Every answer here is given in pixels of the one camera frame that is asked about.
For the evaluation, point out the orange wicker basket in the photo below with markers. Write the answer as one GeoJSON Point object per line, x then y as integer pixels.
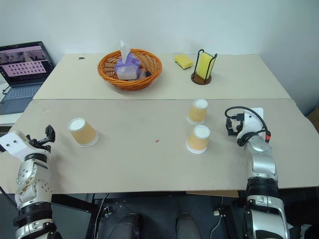
{"type": "Point", "coordinates": [109, 68]}

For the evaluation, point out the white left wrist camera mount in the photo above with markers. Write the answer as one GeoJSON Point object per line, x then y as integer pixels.
{"type": "Point", "coordinates": [15, 145]}

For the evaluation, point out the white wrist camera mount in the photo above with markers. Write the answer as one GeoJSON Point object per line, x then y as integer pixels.
{"type": "Point", "coordinates": [253, 122]}
{"type": "Point", "coordinates": [15, 145]}

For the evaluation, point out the yellow sponge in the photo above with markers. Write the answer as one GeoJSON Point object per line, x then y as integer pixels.
{"type": "Point", "coordinates": [205, 63]}
{"type": "Point", "coordinates": [184, 61]}

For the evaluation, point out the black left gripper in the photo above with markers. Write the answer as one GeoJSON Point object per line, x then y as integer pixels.
{"type": "Point", "coordinates": [37, 145]}

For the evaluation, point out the brown cardboard box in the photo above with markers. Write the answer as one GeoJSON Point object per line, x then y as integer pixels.
{"type": "Point", "coordinates": [313, 117]}

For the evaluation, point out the black table frame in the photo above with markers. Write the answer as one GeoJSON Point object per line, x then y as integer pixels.
{"type": "Point", "coordinates": [93, 214]}

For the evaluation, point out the grey laptop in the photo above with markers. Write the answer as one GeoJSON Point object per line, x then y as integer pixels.
{"type": "Point", "coordinates": [22, 67]}

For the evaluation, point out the small black item in basket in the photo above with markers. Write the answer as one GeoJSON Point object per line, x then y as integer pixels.
{"type": "Point", "coordinates": [147, 74]}

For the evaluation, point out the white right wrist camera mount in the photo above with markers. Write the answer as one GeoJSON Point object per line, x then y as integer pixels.
{"type": "Point", "coordinates": [253, 122]}

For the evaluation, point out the purple tissue pack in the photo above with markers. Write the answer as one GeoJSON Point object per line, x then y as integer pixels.
{"type": "Point", "coordinates": [127, 68]}

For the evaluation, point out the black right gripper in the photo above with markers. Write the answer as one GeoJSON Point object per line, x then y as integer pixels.
{"type": "Point", "coordinates": [237, 125]}

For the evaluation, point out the orange paper cup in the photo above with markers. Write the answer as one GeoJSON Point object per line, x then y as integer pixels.
{"type": "Point", "coordinates": [83, 133]}
{"type": "Point", "coordinates": [198, 140]}
{"type": "Point", "coordinates": [197, 113]}

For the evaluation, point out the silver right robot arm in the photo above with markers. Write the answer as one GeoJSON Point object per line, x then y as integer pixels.
{"type": "Point", "coordinates": [263, 174]}

